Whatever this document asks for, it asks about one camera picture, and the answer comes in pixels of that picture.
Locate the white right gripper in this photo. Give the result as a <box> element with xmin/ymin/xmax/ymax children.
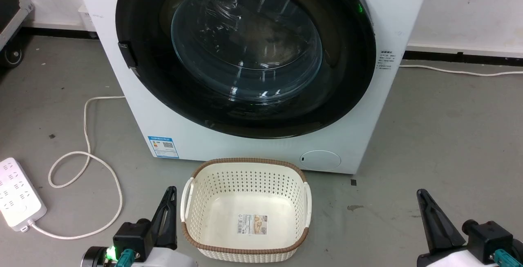
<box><xmin>416</xmin><ymin>189</ymin><xmax>495</xmax><ymax>267</ymax></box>

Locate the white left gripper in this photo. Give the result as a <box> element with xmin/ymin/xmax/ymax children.
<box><xmin>135</xmin><ymin>186</ymin><xmax>197</xmax><ymax>267</ymax></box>

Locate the white front-load washing machine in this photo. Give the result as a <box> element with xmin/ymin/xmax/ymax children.
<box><xmin>72</xmin><ymin>0</ymin><xmax>434</xmax><ymax>175</ymax></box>

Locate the round black glass washer door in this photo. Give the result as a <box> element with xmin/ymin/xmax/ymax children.
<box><xmin>115</xmin><ymin>0</ymin><xmax>377</xmax><ymax>139</ymax></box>

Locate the cream perforated basket brown rim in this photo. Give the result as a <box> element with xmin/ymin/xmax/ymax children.
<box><xmin>180</xmin><ymin>158</ymin><xmax>312</xmax><ymax>264</ymax></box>

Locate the blue energy label sticker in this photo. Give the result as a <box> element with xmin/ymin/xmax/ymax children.
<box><xmin>148</xmin><ymin>136</ymin><xmax>180</xmax><ymax>159</ymax></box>

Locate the paper product label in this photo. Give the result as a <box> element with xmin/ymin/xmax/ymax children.
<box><xmin>236</xmin><ymin>214</ymin><xmax>269</xmax><ymax>236</ymax></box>

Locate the round white filter cover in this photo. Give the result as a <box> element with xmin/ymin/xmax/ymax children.
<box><xmin>300</xmin><ymin>150</ymin><xmax>342</xmax><ymax>173</ymax></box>

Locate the white power strip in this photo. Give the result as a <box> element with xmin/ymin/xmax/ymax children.
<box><xmin>0</xmin><ymin>157</ymin><xmax>47</xmax><ymax>232</ymax></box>

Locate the small printed text sticker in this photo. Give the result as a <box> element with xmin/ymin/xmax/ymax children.
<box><xmin>376</xmin><ymin>49</ymin><xmax>396</xmax><ymax>71</ymax></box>

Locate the black caster wheel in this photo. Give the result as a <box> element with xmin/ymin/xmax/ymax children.
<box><xmin>3</xmin><ymin>42</ymin><xmax>23</xmax><ymax>68</ymax></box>

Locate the teal left cable plug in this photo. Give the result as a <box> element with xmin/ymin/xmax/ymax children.
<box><xmin>116</xmin><ymin>249</ymin><xmax>135</xmax><ymax>267</ymax></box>

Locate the teal cable plug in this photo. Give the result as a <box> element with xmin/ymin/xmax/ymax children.
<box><xmin>116</xmin><ymin>249</ymin><xmax>135</xmax><ymax>267</ymax></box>
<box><xmin>493</xmin><ymin>249</ymin><xmax>521</xmax><ymax>267</ymax></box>

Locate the teal right cable plug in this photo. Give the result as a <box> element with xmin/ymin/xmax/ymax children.
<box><xmin>493</xmin><ymin>249</ymin><xmax>521</xmax><ymax>267</ymax></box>

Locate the white power strip cable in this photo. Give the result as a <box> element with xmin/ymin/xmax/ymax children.
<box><xmin>25</xmin><ymin>95</ymin><xmax>125</xmax><ymax>240</ymax></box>

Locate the thin white floor cable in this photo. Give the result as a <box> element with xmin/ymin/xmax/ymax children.
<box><xmin>400</xmin><ymin>65</ymin><xmax>523</xmax><ymax>76</ymax></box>

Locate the black door latch handle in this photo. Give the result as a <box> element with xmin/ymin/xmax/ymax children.
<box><xmin>118</xmin><ymin>42</ymin><xmax>138</xmax><ymax>70</ymax></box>

